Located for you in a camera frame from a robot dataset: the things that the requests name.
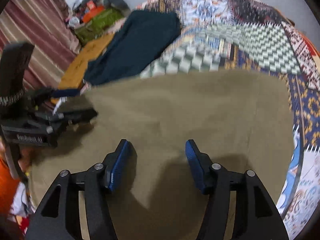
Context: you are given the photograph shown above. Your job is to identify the khaki pants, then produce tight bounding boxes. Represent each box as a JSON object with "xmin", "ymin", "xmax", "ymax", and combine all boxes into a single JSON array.
[{"xmin": 29, "ymin": 69, "xmax": 294, "ymax": 239}]

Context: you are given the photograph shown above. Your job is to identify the person's left hand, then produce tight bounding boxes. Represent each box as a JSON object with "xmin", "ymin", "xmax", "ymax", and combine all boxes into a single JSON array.
[{"xmin": 0, "ymin": 142, "xmax": 36, "ymax": 178}]

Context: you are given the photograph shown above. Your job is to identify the striped red beige curtain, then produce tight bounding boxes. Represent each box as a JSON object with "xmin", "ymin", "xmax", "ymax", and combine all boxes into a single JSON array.
[{"xmin": 1, "ymin": 0, "xmax": 80, "ymax": 89}]

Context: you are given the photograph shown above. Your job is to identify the orange box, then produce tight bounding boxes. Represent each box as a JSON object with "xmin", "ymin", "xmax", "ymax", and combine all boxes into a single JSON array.
[{"xmin": 82, "ymin": 6, "xmax": 105, "ymax": 23}]

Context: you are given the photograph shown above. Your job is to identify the dark navy folded garment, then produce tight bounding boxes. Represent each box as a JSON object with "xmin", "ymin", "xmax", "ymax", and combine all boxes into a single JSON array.
[{"xmin": 84, "ymin": 10, "xmax": 181, "ymax": 86}]

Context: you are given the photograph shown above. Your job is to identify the patchwork patterned bedspread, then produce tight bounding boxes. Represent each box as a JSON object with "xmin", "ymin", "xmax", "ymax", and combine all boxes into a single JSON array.
[{"xmin": 82, "ymin": 0, "xmax": 320, "ymax": 240}]

